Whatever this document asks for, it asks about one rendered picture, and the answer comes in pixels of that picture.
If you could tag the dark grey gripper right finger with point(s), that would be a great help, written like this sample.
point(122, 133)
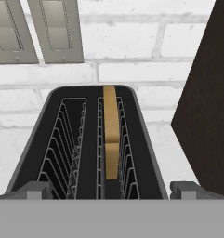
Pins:
point(187, 188)

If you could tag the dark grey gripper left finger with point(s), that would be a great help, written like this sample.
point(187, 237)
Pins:
point(35, 189)

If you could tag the black toaster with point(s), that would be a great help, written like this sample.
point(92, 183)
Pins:
point(89, 145)

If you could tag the brown bread slice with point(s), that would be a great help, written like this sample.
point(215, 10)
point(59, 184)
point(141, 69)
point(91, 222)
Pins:
point(111, 130)

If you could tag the dark brown cabinet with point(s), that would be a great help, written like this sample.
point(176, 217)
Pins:
point(206, 102)

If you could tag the grey cupboard door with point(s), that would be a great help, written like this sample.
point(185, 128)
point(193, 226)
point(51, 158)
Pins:
point(8, 31)
point(56, 31)

